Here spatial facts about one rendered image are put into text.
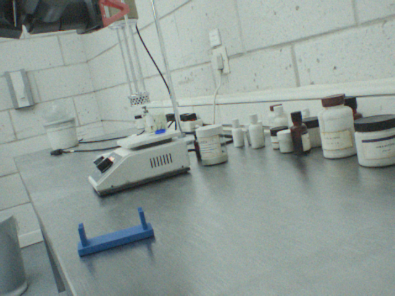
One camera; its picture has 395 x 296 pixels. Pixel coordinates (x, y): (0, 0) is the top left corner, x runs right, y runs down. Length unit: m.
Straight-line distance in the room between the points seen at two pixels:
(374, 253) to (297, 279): 0.08
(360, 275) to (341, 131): 0.43
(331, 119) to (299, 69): 0.36
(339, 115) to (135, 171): 0.40
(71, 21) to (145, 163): 0.30
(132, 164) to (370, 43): 0.54
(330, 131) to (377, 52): 0.22
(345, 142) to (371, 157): 0.09
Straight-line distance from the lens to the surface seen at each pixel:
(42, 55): 3.36
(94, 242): 0.60
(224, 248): 0.50
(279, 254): 0.47
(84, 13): 0.87
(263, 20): 1.24
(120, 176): 0.88
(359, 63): 0.99
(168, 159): 0.90
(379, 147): 0.72
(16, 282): 2.58
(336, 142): 0.81
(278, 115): 1.02
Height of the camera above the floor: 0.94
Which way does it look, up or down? 9 degrees down
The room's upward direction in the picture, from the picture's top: 12 degrees counter-clockwise
